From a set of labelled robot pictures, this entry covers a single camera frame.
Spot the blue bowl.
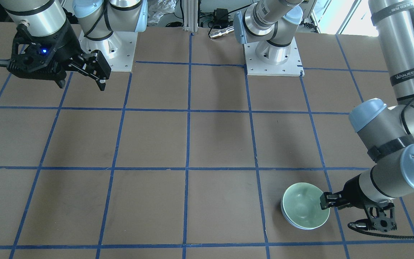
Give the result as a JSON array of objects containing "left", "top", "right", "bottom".
[{"left": 281, "top": 207, "right": 330, "bottom": 230}]

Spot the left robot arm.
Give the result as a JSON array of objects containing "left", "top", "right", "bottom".
[{"left": 315, "top": 0, "right": 414, "bottom": 235}]

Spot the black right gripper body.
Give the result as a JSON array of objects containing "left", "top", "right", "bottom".
[{"left": 7, "top": 22, "right": 83, "bottom": 81}]

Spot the green bowl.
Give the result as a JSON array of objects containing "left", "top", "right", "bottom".
[{"left": 281, "top": 182, "right": 323, "bottom": 209}]

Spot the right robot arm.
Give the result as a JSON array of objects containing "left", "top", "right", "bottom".
[{"left": 0, "top": 0, "right": 148, "bottom": 91}]

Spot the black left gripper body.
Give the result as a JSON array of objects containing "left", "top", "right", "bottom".
[{"left": 342, "top": 175, "right": 371, "bottom": 209}]

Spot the black power adapter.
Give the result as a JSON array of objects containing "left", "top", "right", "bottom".
[{"left": 213, "top": 8, "right": 229, "bottom": 26}]

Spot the aluminium frame post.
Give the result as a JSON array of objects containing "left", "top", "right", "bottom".
[{"left": 180, "top": 0, "right": 201, "bottom": 35}]

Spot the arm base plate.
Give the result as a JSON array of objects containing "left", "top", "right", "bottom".
[
  {"left": 243, "top": 38, "right": 305, "bottom": 77},
  {"left": 79, "top": 31, "right": 138, "bottom": 72}
]

